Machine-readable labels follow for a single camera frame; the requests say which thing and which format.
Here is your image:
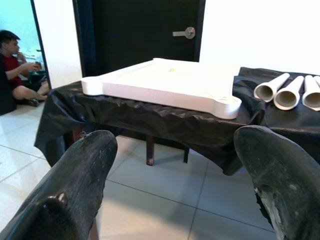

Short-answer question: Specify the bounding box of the silver door handle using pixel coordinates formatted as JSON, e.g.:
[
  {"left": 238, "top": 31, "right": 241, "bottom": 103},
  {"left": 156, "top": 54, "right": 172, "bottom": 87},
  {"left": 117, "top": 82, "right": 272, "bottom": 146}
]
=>
[{"left": 172, "top": 26, "right": 196, "bottom": 39}]

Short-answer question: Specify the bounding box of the black plastic table cover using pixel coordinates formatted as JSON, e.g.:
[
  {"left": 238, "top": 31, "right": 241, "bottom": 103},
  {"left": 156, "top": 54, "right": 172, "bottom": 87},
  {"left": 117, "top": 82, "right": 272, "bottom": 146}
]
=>
[{"left": 34, "top": 66, "right": 320, "bottom": 176}]

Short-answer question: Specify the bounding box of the dark door frame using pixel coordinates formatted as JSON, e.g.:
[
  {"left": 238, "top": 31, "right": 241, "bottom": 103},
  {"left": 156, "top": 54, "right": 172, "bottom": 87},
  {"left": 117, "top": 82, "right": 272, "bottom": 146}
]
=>
[{"left": 30, "top": 0, "right": 53, "bottom": 90}]

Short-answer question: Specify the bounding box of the dark wooden table frame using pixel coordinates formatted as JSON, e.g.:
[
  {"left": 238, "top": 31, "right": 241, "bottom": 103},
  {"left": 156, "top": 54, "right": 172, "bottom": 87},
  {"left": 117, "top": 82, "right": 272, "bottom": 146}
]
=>
[{"left": 71, "top": 124, "right": 190, "bottom": 166}]

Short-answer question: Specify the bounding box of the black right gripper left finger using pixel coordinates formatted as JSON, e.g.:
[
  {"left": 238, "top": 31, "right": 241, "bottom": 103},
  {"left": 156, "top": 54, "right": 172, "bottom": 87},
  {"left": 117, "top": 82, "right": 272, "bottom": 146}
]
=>
[{"left": 0, "top": 129, "right": 119, "bottom": 240}]

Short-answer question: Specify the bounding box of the white plastic table top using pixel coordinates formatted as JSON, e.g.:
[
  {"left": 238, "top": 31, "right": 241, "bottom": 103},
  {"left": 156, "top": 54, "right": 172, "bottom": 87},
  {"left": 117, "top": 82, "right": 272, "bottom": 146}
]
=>
[{"left": 80, "top": 57, "right": 243, "bottom": 120}]

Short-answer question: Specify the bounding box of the black door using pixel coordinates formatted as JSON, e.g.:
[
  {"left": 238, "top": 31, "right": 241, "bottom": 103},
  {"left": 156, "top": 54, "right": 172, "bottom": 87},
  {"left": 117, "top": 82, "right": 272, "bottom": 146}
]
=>
[{"left": 72, "top": 0, "right": 206, "bottom": 77}]

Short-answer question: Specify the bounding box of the seated person in red shirt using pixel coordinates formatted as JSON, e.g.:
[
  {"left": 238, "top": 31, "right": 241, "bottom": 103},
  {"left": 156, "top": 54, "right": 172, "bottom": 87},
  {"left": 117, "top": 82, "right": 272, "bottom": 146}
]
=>
[{"left": 0, "top": 29, "right": 51, "bottom": 108}]

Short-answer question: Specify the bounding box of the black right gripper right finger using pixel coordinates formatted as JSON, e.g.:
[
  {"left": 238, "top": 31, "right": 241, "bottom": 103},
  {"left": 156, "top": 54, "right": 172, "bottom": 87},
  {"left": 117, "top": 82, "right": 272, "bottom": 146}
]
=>
[{"left": 233, "top": 124, "right": 320, "bottom": 240}]

